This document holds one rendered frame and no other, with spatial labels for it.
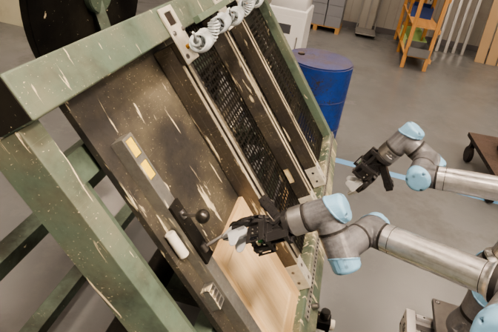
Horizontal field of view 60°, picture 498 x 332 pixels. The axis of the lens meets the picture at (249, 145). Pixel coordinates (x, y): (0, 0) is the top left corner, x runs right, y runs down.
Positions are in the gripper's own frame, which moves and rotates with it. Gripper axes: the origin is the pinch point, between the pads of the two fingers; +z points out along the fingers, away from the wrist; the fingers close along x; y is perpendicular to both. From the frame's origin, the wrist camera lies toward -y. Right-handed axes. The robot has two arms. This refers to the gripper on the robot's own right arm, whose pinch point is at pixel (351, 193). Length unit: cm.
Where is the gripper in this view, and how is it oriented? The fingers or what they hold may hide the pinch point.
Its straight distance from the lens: 171.2
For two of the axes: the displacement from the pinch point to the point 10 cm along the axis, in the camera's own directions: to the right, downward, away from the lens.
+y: -7.8, -6.2, -0.5
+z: -5.5, 6.5, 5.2
